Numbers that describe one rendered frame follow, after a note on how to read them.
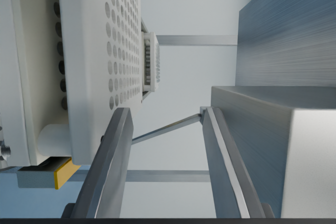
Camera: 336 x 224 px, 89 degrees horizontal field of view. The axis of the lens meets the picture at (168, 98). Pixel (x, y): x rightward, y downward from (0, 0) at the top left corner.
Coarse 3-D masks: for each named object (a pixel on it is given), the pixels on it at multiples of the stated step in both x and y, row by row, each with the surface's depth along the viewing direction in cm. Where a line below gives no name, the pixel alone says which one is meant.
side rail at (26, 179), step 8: (144, 96) 66; (48, 160) 16; (56, 160) 16; (64, 160) 16; (24, 168) 14; (32, 168) 14; (40, 168) 14; (48, 168) 14; (56, 168) 14; (24, 176) 14; (32, 176) 14; (40, 176) 14; (48, 176) 14; (24, 184) 14; (32, 184) 14; (40, 184) 14; (48, 184) 14
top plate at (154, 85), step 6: (150, 36) 69; (150, 42) 69; (156, 42) 80; (150, 48) 70; (150, 54) 70; (150, 60) 70; (150, 66) 71; (150, 72) 71; (150, 78) 71; (150, 84) 72; (156, 84) 81; (150, 90) 72
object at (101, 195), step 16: (128, 112) 10; (112, 128) 9; (128, 128) 10; (112, 144) 8; (128, 144) 10; (96, 160) 7; (112, 160) 7; (96, 176) 6; (112, 176) 7; (80, 192) 6; (96, 192) 6; (112, 192) 7; (64, 208) 6; (80, 208) 6; (96, 208) 6; (112, 208) 7
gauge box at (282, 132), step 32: (224, 96) 25; (256, 96) 17; (288, 96) 17; (320, 96) 17; (256, 128) 16; (288, 128) 12; (320, 128) 12; (256, 160) 16; (288, 160) 12; (320, 160) 12; (256, 192) 16; (288, 192) 12; (320, 192) 12
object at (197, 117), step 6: (204, 108) 30; (198, 114) 30; (180, 120) 33; (186, 120) 32; (192, 120) 32; (198, 120) 32; (168, 126) 36; (174, 126) 35; (180, 126) 35; (150, 132) 40; (156, 132) 39; (162, 132) 39; (138, 138) 44; (144, 138) 44
